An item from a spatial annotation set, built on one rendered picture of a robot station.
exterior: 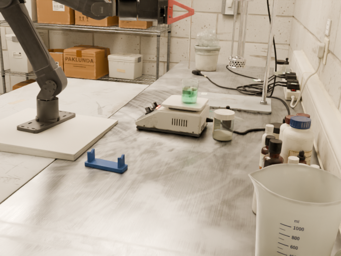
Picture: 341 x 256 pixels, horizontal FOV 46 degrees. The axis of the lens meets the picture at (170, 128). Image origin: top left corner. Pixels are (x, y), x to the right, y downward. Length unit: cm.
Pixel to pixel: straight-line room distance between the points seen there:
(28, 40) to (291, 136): 73
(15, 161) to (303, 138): 68
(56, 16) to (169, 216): 292
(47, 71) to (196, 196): 57
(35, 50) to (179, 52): 255
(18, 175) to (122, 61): 258
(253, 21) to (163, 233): 294
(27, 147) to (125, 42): 278
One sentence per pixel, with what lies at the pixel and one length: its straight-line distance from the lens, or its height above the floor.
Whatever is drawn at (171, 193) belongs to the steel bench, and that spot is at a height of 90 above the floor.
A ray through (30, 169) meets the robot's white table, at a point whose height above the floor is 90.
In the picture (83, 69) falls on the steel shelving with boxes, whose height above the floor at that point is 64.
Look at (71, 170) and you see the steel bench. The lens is 97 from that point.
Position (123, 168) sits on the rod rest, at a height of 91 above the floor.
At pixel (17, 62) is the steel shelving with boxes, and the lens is 378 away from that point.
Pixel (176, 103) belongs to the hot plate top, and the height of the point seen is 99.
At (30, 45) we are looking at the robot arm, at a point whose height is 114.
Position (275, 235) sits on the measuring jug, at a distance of 60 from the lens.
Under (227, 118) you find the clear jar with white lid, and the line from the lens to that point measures 114.
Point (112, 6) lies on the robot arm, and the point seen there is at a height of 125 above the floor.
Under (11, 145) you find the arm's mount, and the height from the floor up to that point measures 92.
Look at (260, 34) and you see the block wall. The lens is 355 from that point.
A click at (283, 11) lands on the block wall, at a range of 354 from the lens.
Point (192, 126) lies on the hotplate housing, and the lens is 117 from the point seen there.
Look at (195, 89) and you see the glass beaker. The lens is 117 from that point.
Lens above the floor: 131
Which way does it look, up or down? 19 degrees down
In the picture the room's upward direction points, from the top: 2 degrees clockwise
